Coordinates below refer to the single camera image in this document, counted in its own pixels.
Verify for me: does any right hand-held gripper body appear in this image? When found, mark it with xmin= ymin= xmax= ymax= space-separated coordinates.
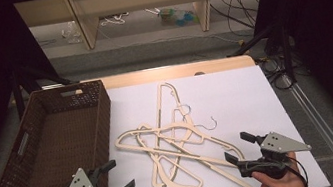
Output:
xmin=233 ymin=125 xmax=317 ymax=186

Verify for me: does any brown woven basket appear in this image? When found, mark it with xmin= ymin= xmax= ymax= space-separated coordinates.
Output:
xmin=0 ymin=78 xmax=126 ymax=187

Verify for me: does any person's right hand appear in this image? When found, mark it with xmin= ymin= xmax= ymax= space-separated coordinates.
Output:
xmin=249 ymin=150 xmax=306 ymax=187

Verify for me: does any white table cover sheet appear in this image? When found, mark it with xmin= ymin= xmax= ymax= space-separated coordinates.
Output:
xmin=22 ymin=55 xmax=332 ymax=187

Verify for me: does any black metal stand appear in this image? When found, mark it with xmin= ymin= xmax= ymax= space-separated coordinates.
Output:
xmin=223 ymin=18 xmax=298 ymax=94
xmin=8 ymin=58 xmax=77 ymax=121

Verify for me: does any clear plastic bag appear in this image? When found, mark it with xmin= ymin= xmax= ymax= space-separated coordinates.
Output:
xmin=59 ymin=19 xmax=83 ymax=46

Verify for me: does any colourful plastic bag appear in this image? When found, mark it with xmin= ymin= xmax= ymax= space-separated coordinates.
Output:
xmin=157 ymin=2 xmax=201 ymax=31

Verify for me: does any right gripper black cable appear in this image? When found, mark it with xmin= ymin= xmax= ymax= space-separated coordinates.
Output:
xmin=287 ymin=152 xmax=311 ymax=187

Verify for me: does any aluminium floor rail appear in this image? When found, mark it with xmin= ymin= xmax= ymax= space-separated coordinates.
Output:
xmin=281 ymin=66 xmax=333 ymax=187

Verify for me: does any black cable bundle on floor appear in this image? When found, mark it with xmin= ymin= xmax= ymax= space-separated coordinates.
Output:
xmin=254 ymin=51 xmax=299 ymax=95

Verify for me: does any white cord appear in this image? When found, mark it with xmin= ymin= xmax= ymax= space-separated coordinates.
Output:
xmin=99 ymin=11 xmax=131 ymax=28

